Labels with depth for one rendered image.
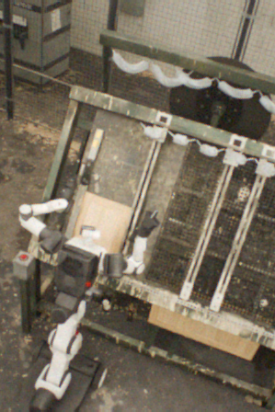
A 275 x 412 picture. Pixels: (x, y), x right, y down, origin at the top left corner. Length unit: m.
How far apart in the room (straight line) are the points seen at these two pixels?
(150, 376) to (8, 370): 1.15
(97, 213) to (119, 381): 1.40
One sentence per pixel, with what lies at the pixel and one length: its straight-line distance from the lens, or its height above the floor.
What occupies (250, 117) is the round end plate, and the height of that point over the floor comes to 1.85.
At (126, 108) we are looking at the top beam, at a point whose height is 1.90.
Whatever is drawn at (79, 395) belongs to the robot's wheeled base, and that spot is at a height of 0.17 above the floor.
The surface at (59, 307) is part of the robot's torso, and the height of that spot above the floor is 1.08.
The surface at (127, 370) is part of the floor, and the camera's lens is 4.09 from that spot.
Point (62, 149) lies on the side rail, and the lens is 3.52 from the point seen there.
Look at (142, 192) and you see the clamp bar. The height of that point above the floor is 1.42.
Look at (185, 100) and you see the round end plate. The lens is 3.75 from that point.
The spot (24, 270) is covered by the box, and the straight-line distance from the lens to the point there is 3.52.
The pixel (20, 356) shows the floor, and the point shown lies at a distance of 4.12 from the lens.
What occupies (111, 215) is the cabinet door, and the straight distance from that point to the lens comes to 3.45.
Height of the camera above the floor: 3.54
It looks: 41 degrees down
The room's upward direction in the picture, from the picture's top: 10 degrees clockwise
